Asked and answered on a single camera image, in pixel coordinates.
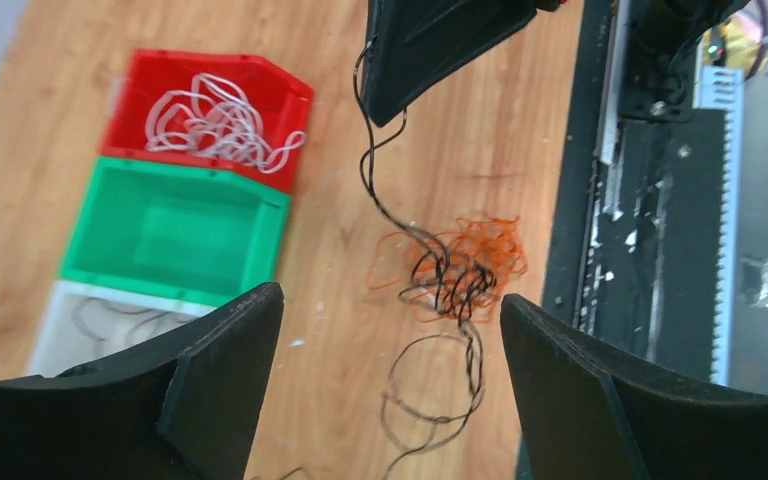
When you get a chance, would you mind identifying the white plastic bin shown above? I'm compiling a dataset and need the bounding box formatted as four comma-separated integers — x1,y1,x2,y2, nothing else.
27,279,214,377

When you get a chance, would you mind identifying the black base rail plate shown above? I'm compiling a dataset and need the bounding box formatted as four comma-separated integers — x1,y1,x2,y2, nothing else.
542,1,744,385

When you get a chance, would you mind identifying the black cable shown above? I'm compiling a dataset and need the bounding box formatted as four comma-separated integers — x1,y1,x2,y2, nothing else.
69,39,499,480

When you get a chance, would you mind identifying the red plastic bin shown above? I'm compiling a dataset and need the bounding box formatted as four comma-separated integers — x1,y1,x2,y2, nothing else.
101,49,314,193

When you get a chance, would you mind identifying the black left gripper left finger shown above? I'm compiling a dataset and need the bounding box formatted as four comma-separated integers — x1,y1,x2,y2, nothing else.
0,282,284,479

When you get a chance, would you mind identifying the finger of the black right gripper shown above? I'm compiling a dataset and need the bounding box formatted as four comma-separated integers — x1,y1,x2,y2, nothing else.
361,0,537,127

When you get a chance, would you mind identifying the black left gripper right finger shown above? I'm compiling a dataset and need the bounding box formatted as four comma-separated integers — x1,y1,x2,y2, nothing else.
500,294,768,479

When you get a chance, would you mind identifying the green plastic bin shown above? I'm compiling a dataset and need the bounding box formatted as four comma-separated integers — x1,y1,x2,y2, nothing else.
60,157,290,307

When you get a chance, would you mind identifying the white cable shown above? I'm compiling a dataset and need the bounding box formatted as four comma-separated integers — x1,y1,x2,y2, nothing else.
144,71,308,176

